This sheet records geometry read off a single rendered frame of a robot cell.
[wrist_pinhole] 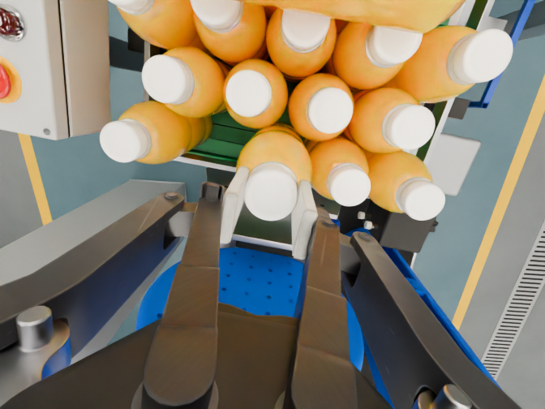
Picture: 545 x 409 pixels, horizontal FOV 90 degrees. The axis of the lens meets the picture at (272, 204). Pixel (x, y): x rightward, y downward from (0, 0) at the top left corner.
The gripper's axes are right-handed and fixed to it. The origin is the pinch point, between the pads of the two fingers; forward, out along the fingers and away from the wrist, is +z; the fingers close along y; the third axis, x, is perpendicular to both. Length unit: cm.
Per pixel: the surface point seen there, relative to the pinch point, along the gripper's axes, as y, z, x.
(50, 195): -116, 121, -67
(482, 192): 110, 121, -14
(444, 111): 21.0, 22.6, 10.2
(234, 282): -1.9, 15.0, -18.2
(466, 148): 34.3, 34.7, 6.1
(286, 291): 5.7, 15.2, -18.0
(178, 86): -9.9, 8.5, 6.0
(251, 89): -3.5, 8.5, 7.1
